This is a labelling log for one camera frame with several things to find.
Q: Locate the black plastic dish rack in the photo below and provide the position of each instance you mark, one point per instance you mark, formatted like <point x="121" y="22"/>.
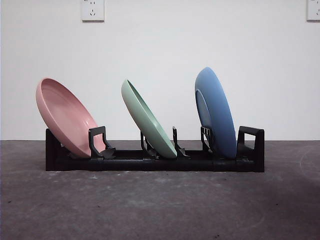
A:
<point x="150" y="166"/>

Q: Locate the green round plate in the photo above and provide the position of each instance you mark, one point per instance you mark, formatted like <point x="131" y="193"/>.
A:
<point x="140" y="117"/>

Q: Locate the blue round plate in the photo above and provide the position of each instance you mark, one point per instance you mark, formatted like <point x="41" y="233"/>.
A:
<point x="220" y="112"/>

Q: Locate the pink round plate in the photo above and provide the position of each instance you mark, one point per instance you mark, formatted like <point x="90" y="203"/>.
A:
<point x="62" y="112"/>

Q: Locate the white wall socket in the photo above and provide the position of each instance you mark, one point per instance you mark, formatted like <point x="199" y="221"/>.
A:
<point x="93" y="11"/>
<point x="313" y="10"/>

